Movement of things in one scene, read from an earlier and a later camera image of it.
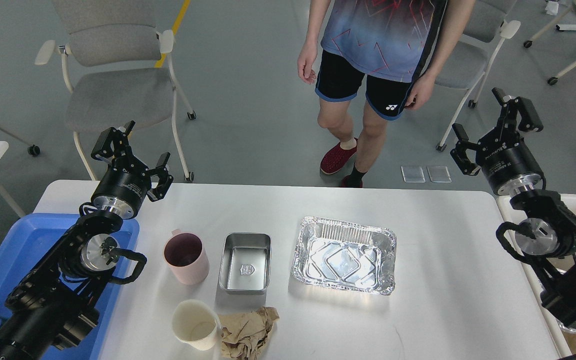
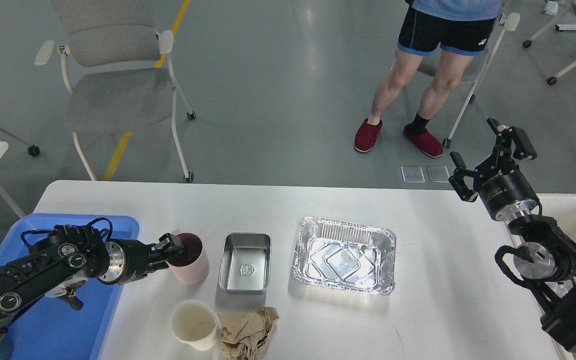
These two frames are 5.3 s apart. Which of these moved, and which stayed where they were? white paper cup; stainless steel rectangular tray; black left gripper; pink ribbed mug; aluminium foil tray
Moved: black left gripper
Stayed: aluminium foil tray; white paper cup; stainless steel rectangular tray; pink ribbed mug
